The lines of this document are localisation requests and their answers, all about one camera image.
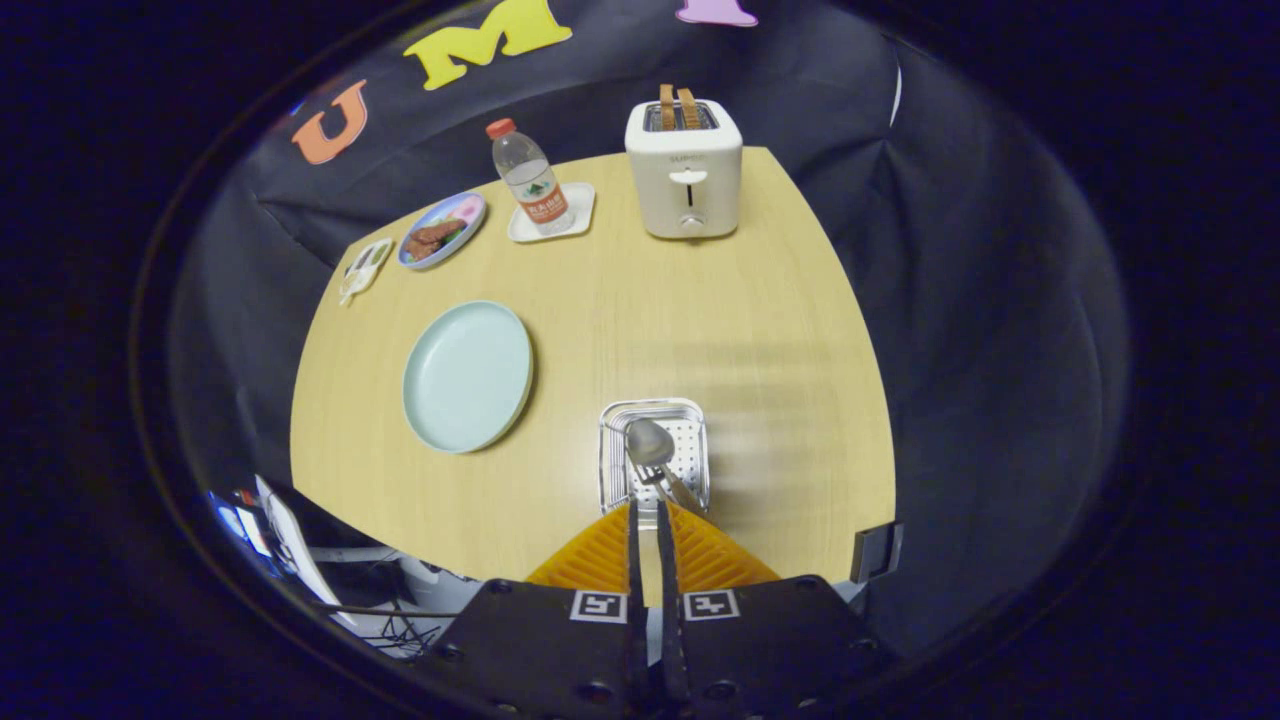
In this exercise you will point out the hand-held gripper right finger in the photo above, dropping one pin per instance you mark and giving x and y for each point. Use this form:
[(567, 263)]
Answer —
[(667, 560)]

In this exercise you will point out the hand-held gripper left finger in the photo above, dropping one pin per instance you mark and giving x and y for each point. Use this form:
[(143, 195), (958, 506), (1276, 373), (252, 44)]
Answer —
[(632, 560)]

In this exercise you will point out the metal spoon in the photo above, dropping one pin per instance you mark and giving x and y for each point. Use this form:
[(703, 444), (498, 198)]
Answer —
[(650, 440)]

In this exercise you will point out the metal perforated basket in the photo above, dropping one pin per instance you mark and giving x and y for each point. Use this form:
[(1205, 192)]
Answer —
[(690, 435)]

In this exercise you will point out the black table clamp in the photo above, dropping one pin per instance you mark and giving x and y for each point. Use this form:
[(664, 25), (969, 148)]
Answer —
[(876, 552)]

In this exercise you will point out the pale green plate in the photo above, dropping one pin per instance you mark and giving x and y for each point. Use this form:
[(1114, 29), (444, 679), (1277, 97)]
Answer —
[(467, 377)]

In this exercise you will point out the white square coaster tray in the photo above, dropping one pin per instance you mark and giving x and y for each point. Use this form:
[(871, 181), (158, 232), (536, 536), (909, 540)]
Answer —
[(580, 205)]

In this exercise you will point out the blue pink plate with food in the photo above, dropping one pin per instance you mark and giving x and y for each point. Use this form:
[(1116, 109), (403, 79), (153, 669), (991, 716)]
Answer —
[(440, 232)]

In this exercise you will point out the white toaster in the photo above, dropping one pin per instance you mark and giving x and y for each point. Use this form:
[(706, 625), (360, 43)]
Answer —
[(685, 180)]

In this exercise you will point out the clear water bottle red cap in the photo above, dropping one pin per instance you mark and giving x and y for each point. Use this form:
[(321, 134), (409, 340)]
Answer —
[(530, 180)]

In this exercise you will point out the small white rectangular dish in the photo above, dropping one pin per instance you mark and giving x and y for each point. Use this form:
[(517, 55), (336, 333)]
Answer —
[(365, 270)]

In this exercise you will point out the black backdrop cloth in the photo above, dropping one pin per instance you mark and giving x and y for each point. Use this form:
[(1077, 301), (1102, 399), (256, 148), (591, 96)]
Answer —
[(970, 300)]

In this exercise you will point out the brown toast slice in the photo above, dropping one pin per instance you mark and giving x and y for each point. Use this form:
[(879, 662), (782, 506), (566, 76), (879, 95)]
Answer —
[(667, 105), (688, 107)]

